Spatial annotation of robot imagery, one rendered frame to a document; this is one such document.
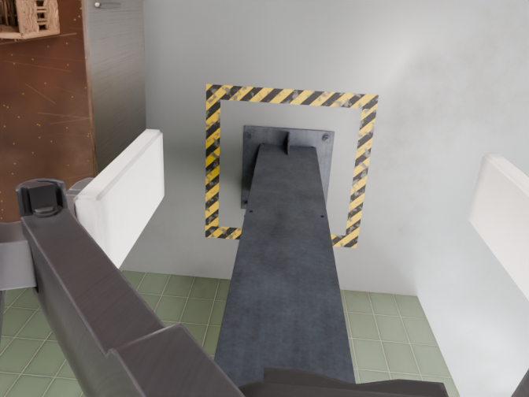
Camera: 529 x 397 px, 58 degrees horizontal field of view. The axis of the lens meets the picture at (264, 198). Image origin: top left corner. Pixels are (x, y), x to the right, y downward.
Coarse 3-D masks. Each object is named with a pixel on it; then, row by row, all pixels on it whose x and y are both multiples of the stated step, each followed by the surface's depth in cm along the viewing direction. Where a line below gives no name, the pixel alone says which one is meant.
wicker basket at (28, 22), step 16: (0, 0) 101; (16, 0) 87; (32, 0) 92; (48, 0) 98; (0, 16) 102; (16, 16) 102; (32, 16) 92; (48, 16) 98; (0, 32) 89; (16, 32) 89; (32, 32) 92; (48, 32) 98
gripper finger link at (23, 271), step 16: (0, 224) 13; (16, 224) 13; (0, 240) 12; (16, 240) 12; (0, 256) 12; (16, 256) 12; (32, 256) 13; (0, 272) 12; (16, 272) 13; (32, 272) 13; (0, 288) 13; (16, 288) 13
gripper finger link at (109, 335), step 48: (48, 192) 13; (48, 240) 11; (48, 288) 11; (96, 288) 10; (96, 336) 8; (144, 336) 8; (192, 336) 8; (96, 384) 9; (144, 384) 7; (192, 384) 7
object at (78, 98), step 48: (96, 0) 110; (0, 48) 105; (48, 48) 105; (96, 48) 112; (0, 96) 110; (48, 96) 109; (96, 96) 115; (144, 96) 155; (0, 144) 114; (48, 144) 114; (96, 144) 118; (0, 192) 119
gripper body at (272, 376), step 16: (272, 368) 8; (256, 384) 8; (272, 384) 8; (288, 384) 8; (304, 384) 8; (320, 384) 8; (336, 384) 8; (352, 384) 8; (368, 384) 8; (384, 384) 8; (400, 384) 8; (416, 384) 8; (432, 384) 8
